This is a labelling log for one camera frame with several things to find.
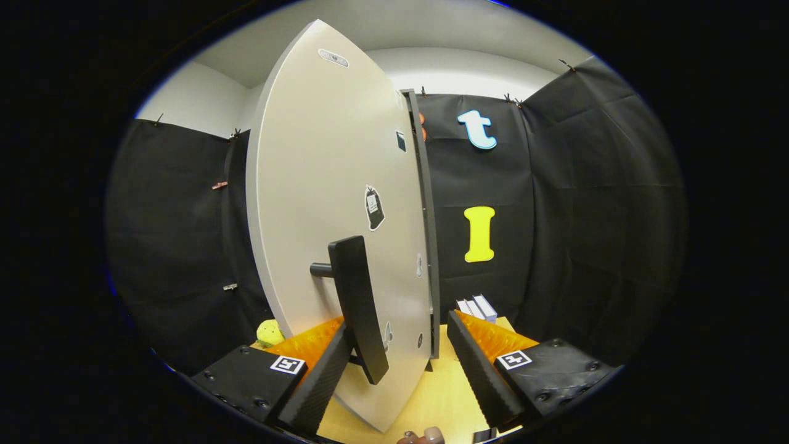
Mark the yellow plush toy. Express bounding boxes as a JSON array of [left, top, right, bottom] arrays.
[[256, 319, 286, 348]]

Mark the black backdrop cloth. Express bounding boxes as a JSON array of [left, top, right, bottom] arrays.
[[105, 55, 688, 377]]

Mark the beige shoe cabinet door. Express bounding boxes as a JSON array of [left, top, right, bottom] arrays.
[[245, 18, 439, 433]]

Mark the white striped box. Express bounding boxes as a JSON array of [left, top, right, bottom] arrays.
[[456, 294, 498, 324]]

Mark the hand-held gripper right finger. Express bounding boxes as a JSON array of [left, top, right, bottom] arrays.
[[447, 310, 618, 434]]

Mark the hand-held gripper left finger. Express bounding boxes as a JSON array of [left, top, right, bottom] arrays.
[[190, 316, 353, 437]]

